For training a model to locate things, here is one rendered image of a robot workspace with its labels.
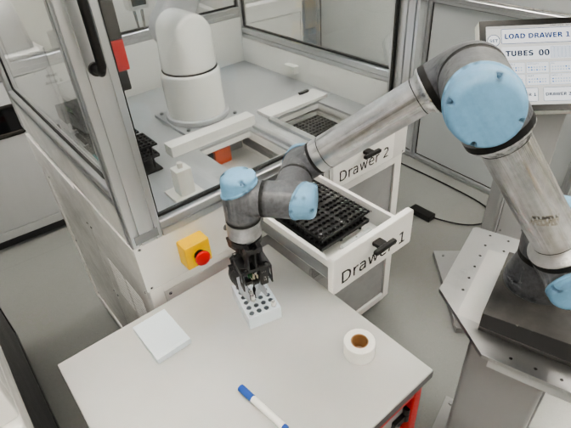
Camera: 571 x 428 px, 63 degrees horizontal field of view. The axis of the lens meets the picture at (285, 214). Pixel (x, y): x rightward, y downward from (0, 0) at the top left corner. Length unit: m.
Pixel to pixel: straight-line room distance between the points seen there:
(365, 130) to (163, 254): 0.59
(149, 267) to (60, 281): 1.52
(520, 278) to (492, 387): 0.36
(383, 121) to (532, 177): 0.28
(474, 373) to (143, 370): 0.85
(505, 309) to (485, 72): 0.60
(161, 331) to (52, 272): 1.65
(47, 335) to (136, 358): 1.31
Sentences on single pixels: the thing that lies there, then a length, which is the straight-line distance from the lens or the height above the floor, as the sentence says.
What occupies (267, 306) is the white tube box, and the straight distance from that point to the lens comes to 1.15.
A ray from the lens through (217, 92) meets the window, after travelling 1.12.
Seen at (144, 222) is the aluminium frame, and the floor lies 1.00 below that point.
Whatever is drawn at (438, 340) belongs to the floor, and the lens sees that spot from 2.15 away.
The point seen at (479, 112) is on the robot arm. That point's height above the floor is 1.34.
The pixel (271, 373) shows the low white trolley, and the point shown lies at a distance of 1.08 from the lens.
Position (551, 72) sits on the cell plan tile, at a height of 1.06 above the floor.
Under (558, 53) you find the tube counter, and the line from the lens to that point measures 1.84.
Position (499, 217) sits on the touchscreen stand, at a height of 0.44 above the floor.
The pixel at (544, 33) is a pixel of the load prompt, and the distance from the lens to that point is 1.85.
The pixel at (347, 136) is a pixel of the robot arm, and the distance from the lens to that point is 0.95.
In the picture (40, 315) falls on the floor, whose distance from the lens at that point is 2.56.
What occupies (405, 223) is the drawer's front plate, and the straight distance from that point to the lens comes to 1.23.
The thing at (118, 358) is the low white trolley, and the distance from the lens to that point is 1.19.
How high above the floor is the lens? 1.65
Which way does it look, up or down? 37 degrees down
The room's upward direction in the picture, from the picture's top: 4 degrees counter-clockwise
